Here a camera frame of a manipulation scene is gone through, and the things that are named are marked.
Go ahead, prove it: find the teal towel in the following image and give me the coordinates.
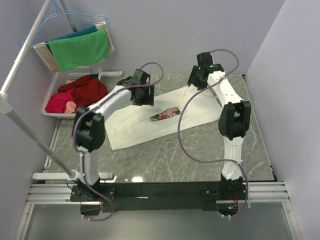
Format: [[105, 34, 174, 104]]
[[45, 25, 98, 54]]

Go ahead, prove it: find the white floral t shirt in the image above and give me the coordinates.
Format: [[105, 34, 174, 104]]
[[105, 86, 222, 151]]

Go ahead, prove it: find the white clothes rack frame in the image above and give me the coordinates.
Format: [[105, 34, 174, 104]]
[[0, 0, 123, 183]]

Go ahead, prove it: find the beige towel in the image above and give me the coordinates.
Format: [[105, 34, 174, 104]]
[[33, 22, 115, 72]]

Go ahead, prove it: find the blue wire hanger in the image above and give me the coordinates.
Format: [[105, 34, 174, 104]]
[[17, 4, 110, 48]]

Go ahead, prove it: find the aluminium rail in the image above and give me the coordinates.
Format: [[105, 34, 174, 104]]
[[25, 182, 290, 205]]

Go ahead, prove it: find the dark red t shirt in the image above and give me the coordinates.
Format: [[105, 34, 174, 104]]
[[57, 74, 108, 111]]

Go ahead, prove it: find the black base beam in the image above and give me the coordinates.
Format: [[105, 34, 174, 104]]
[[69, 181, 251, 216]]

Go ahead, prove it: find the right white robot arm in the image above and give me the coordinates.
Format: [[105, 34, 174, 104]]
[[187, 52, 252, 200]]

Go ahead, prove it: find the green towel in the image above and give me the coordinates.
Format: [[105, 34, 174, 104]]
[[48, 29, 109, 72]]

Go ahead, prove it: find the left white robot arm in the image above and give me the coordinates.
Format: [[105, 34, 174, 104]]
[[72, 69, 155, 201]]

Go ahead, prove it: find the white plastic laundry basket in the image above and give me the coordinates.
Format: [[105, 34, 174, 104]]
[[42, 66, 108, 119]]

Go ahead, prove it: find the pink t shirt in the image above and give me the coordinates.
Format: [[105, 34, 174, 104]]
[[45, 90, 76, 114]]

